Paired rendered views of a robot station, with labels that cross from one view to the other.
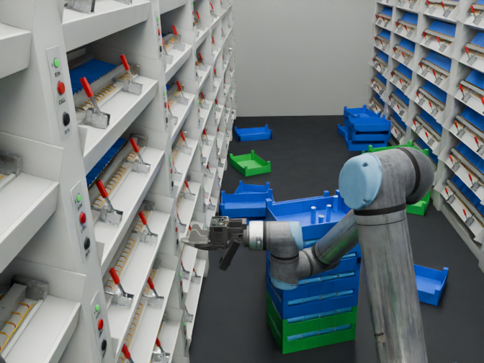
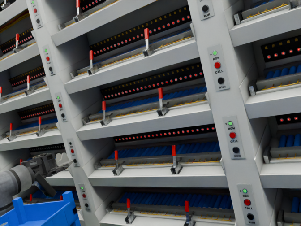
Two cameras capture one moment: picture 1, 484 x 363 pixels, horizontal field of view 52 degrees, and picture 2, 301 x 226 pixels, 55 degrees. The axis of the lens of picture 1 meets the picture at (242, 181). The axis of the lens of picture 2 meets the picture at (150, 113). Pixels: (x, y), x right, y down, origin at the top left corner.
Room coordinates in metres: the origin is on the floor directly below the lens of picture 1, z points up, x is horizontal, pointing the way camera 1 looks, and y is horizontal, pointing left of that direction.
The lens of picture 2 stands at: (2.34, -0.60, 0.78)
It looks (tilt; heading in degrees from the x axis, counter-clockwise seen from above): 5 degrees down; 123
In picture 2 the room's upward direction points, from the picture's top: 13 degrees counter-clockwise
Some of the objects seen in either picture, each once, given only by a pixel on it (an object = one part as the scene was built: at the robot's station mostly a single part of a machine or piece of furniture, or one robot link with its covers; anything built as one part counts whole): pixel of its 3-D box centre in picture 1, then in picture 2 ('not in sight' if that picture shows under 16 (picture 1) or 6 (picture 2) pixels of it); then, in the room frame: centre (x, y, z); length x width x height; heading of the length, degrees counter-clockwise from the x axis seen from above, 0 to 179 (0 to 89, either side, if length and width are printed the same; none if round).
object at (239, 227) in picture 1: (228, 233); (40, 168); (1.37, 0.05, 0.59); 0.12 x 0.08 x 0.09; 87
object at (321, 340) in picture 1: (310, 322); not in sight; (1.62, -0.26, 0.04); 0.30 x 0.20 x 0.08; 104
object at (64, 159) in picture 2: (195, 232); (65, 159); (1.39, 0.15, 0.59); 0.09 x 0.03 x 0.06; 87
